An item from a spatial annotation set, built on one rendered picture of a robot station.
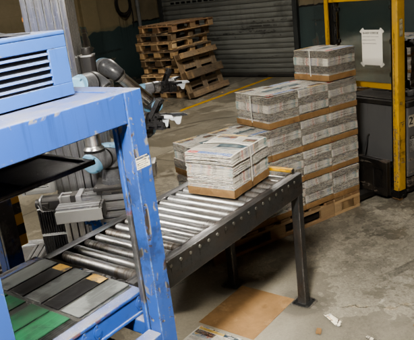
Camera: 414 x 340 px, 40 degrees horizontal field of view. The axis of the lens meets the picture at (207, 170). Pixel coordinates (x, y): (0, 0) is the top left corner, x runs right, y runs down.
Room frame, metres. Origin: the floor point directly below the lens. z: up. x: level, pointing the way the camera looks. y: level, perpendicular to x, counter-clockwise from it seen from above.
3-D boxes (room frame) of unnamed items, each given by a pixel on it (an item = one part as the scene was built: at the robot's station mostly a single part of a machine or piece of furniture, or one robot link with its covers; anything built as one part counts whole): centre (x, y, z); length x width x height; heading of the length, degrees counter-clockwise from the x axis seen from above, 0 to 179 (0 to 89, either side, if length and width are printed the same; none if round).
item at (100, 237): (2.30, 0.37, 0.77); 0.47 x 0.05 x 0.05; 51
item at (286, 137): (4.00, -0.37, 0.42); 1.17 x 0.39 x 0.83; 122
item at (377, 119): (4.80, -1.67, 0.40); 0.69 x 0.55 x 0.80; 32
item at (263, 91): (4.08, -0.48, 1.07); 0.37 x 0.29 x 0.01; 32
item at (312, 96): (4.22, -0.74, 0.95); 0.38 x 0.29 x 0.23; 30
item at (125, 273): (2.15, 0.49, 0.77); 0.47 x 0.05 x 0.05; 51
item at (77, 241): (2.77, 0.31, 0.74); 1.34 x 0.05 x 0.12; 141
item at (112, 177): (3.16, 0.54, 0.87); 0.15 x 0.15 x 0.10
